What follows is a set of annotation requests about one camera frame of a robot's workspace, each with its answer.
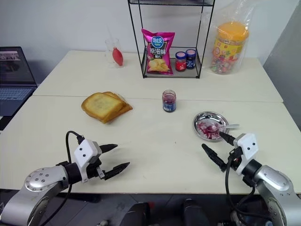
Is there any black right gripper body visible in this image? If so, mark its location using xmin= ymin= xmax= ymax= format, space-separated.
xmin=225 ymin=146 xmax=245 ymax=172

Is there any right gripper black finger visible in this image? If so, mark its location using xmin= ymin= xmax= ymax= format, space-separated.
xmin=201 ymin=144 xmax=227 ymax=172
xmin=219 ymin=132 xmax=235 ymax=145

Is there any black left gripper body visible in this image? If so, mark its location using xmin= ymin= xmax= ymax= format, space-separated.
xmin=85 ymin=154 xmax=106 ymax=182

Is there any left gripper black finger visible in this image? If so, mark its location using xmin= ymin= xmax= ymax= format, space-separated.
xmin=104 ymin=161 xmax=131 ymax=181
xmin=99 ymin=143 xmax=119 ymax=157

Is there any toasted bread slice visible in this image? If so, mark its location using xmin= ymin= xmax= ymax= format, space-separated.
xmin=102 ymin=91 xmax=129 ymax=124
xmin=81 ymin=92 xmax=125 ymax=123
xmin=108 ymin=91 xmax=134 ymax=123

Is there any open purple jam jar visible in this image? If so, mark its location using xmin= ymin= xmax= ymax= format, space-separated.
xmin=161 ymin=89 xmax=177 ymax=113

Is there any blue label jam jar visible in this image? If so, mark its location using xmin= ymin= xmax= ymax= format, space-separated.
xmin=185 ymin=48 xmax=197 ymax=71

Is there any red label jam jar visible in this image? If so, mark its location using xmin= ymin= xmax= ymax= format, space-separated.
xmin=175 ymin=51 xmax=187 ymax=72

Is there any metal spoon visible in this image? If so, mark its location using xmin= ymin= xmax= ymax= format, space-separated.
xmin=205 ymin=123 xmax=240 ymax=133

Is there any round metal plate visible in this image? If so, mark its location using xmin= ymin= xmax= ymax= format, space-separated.
xmin=192 ymin=112 xmax=229 ymax=142

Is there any dark rounded shape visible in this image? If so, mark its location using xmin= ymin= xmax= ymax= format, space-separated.
xmin=126 ymin=199 xmax=151 ymax=226
xmin=182 ymin=198 xmax=210 ymax=226

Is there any orange lid candy jar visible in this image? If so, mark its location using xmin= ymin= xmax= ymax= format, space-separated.
xmin=210 ymin=21 xmax=250 ymax=76

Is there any red bulb dropper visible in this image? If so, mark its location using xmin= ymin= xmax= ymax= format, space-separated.
xmin=107 ymin=24 xmax=125 ymax=67

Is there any clear drinking glass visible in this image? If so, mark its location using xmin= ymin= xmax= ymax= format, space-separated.
xmin=104 ymin=38 xmax=126 ymax=69

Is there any pink potato chips bag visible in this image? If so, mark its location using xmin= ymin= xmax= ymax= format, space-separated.
xmin=141 ymin=28 xmax=176 ymax=76

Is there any dark open laptop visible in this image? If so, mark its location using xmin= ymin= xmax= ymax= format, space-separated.
xmin=0 ymin=46 xmax=39 ymax=131

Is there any clear plastic bag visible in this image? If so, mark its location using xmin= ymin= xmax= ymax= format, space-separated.
xmin=201 ymin=0 xmax=255 ymax=76

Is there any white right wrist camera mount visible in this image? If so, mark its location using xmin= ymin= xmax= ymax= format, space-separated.
xmin=232 ymin=133 xmax=258 ymax=176

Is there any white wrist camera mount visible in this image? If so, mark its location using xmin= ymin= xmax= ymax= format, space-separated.
xmin=232 ymin=133 xmax=258 ymax=176
xmin=73 ymin=139 xmax=103 ymax=183

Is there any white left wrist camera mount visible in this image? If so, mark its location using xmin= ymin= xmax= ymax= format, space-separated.
xmin=73 ymin=139 xmax=103 ymax=183

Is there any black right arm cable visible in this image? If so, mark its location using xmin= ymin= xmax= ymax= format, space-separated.
xmin=224 ymin=150 xmax=250 ymax=226

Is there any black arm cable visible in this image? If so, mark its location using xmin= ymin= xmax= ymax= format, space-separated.
xmin=40 ymin=130 xmax=85 ymax=226
xmin=224 ymin=150 xmax=250 ymax=226

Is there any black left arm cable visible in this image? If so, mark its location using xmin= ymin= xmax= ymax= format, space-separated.
xmin=40 ymin=130 xmax=85 ymax=226

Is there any black wire shelf rack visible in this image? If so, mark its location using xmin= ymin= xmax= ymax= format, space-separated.
xmin=127 ymin=0 xmax=216 ymax=80

